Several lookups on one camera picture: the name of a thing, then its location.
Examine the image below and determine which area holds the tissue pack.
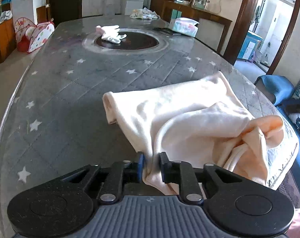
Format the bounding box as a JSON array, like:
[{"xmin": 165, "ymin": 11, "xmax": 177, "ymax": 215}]
[{"xmin": 169, "ymin": 17, "xmax": 199, "ymax": 38}]

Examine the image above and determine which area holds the small white cloth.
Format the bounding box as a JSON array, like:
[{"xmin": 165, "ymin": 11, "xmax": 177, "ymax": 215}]
[{"xmin": 95, "ymin": 25, "xmax": 127, "ymax": 44}]

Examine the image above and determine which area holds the cream white garment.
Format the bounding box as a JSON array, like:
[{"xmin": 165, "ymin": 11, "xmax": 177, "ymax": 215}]
[{"xmin": 102, "ymin": 72, "xmax": 299, "ymax": 195}]

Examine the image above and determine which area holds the patterned crumpled cloth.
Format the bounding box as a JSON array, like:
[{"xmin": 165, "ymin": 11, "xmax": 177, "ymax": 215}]
[{"xmin": 130, "ymin": 8, "xmax": 160, "ymax": 20}]

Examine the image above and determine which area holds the black remote on table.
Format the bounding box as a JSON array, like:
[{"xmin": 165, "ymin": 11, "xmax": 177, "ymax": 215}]
[{"xmin": 153, "ymin": 27, "xmax": 181, "ymax": 36}]

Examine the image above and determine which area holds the dark wooden door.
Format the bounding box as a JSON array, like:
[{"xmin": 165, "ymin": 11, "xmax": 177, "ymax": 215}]
[{"xmin": 48, "ymin": 0, "xmax": 83, "ymax": 25}]

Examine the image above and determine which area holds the polka dot play tent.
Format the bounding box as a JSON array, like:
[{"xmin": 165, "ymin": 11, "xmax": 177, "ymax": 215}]
[{"xmin": 14, "ymin": 17, "xmax": 55, "ymax": 53}]

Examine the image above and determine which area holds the blue sofa cushion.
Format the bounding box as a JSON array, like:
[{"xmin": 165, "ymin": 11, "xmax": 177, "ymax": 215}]
[{"xmin": 254, "ymin": 75, "xmax": 295, "ymax": 106}]

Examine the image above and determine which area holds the grey star quilted mat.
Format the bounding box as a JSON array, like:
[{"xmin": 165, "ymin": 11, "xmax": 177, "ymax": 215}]
[{"xmin": 0, "ymin": 14, "xmax": 297, "ymax": 238}]

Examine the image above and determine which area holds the wooden sideboard counter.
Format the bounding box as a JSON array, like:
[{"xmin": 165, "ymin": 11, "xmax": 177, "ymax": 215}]
[{"xmin": 160, "ymin": 0, "xmax": 232, "ymax": 54}]

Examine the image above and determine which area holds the round dark table inset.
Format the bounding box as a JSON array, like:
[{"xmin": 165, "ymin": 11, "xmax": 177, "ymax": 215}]
[{"xmin": 95, "ymin": 31, "xmax": 159, "ymax": 50}]

